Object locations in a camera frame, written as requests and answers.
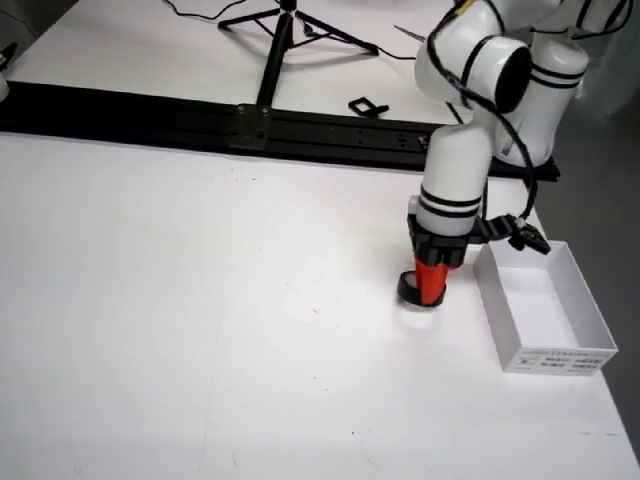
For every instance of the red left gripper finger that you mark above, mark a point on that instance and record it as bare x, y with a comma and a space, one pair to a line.
419, 267

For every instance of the white cardboard bin box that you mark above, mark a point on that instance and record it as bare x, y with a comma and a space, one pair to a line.
537, 320

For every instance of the black aluminium profile rail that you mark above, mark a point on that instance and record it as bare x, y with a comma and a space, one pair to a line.
125, 117

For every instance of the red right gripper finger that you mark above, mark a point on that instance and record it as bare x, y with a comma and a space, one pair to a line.
433, 282

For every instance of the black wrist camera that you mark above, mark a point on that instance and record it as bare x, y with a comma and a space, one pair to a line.
532, 240

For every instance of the small black plastic clip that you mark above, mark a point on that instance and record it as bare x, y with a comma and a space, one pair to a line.
367, 106

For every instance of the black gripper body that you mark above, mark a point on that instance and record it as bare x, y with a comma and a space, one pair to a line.
440, 250

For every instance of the white six-joint robot arm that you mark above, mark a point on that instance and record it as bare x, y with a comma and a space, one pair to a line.
455, 165

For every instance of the black bracket plate with screws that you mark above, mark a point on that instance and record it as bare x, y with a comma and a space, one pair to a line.
250, 127

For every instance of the black tripod stand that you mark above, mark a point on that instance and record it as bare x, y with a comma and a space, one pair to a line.
275, 60

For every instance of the thin grey pointed rod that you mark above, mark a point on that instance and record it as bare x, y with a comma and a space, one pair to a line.
410, 33

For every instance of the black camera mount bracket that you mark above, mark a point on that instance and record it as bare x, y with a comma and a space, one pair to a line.
492, 227

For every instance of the black tape roll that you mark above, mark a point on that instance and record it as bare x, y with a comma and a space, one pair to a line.
406, 287

